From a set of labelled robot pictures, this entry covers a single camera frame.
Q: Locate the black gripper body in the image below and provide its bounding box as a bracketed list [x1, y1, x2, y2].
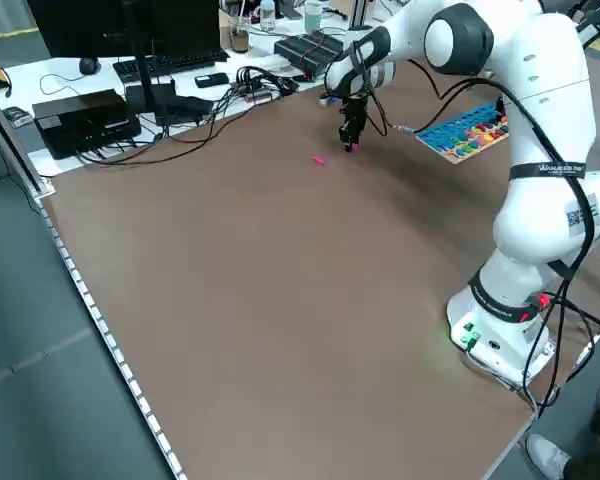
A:
[339, 92, 372, 129]

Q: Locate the blue wooden toy board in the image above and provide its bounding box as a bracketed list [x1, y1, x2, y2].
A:
[414, 102, 510, 165]

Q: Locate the black power supply unit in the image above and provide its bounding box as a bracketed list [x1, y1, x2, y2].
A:
[273, 29, 345, 77]

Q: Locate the green and white cup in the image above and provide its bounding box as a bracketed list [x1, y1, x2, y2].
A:
[304, 0, 324, 33]

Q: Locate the usb hub with plugs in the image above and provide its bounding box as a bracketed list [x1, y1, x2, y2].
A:
[236, 67, 276, 104]

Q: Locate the clear plastic bottle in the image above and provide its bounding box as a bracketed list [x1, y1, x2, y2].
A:
[259, 0, 278, 32]

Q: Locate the glass cup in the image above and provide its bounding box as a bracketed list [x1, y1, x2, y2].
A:
[228, 16, 252, 54]

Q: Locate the small black handheld device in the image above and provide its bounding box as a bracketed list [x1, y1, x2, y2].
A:
[194, 72, 230, 90]

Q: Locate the black keyboard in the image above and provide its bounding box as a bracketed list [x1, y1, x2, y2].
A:
[112, 48, 230, 84]

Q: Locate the black monitor stand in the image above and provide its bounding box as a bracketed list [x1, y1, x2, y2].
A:
[121, 0, 216, 127]

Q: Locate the black box device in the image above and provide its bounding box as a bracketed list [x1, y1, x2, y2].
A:
[31, 88, 143, 161]

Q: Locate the black computer monitor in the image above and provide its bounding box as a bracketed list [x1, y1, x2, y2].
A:
[26, 0, 222, 60]

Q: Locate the white table edge strip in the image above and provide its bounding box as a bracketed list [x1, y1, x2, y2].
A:
[37, 194, 187, 480]

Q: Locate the small grey device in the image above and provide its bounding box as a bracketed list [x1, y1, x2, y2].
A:
[4, 106, 34, 127]

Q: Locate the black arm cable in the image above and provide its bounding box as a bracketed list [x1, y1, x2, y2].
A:
[347, 42, 600, 420]

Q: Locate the aluminium post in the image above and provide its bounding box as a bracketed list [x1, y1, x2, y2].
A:
[348, 0, 376, 29]

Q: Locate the black looped desk cable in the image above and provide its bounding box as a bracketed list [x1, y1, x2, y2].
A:
[74, 97, 244, 170]

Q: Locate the aluminium frame rail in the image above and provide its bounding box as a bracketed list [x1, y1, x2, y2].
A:
[0, 79, 56, 199]

